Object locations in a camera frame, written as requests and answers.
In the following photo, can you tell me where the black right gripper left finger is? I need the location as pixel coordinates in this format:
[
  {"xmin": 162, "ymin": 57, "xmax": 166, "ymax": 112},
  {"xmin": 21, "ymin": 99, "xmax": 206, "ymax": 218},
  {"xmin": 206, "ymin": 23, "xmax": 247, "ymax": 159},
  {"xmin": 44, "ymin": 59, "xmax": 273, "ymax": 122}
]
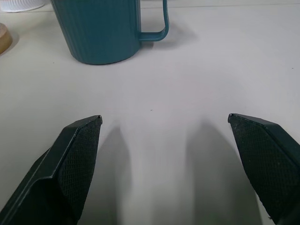
[{"xmin": 0, "ymin": 115, "xmax": 103, "ymax": 225}]

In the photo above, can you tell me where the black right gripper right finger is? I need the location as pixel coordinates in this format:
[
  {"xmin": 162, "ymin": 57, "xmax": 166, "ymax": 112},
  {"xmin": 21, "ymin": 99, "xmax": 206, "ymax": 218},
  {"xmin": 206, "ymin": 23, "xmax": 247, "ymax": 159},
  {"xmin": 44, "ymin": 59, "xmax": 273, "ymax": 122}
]
[{"xmin": 227, "ymin": 113, "xmax": 300, "ymax": 225}]

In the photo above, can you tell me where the wooden round object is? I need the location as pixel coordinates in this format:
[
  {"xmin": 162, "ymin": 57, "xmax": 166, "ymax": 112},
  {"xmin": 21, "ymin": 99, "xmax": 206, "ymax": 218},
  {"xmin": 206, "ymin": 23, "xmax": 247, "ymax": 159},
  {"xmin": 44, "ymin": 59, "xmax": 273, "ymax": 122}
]
[{"xmin": 0, "ymin": 22, "xmax": 13, "ymax": 56}]

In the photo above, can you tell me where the teal ribbed mug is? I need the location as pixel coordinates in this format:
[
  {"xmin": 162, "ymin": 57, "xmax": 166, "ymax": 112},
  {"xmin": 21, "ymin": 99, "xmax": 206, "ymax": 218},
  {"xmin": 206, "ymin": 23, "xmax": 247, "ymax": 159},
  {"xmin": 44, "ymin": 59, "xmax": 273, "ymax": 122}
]
[{"xmin": 51, "ymin": 0, "xmax": 170, "ymax": 65}]

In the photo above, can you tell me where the white ribbed object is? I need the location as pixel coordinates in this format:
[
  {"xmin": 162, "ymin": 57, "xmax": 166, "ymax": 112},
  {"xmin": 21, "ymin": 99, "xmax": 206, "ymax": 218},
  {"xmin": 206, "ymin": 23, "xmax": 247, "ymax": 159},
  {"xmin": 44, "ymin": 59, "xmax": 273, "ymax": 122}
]
[{"xmin": 0, "ymin": 0, "xmax": 45, "ymax": 12}]

